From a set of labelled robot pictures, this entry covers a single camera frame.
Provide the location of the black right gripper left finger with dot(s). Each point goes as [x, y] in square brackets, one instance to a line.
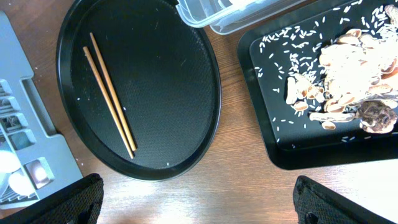
[78, 203]

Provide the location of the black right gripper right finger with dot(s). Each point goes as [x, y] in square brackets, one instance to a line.
[315, 203]

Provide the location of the food scraps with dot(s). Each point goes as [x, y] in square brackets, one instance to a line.
[360, 80]

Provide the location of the grey dishwasher rack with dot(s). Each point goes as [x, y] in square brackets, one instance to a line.
[27, 130]

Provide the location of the round black tray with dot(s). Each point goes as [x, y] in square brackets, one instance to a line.
[166, 78]

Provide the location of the blue plastic cup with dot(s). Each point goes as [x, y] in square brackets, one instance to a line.
[9, 162]

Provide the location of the black rectangular tray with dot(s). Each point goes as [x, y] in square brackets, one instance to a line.
[292, 43]

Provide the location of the pink plastic cup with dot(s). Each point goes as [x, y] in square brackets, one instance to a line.
[20, 183]

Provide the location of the clear plastic bin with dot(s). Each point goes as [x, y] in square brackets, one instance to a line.
[227, 16]

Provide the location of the wooden chopstick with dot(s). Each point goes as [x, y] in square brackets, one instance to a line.
[108, 101]
[113, 94]

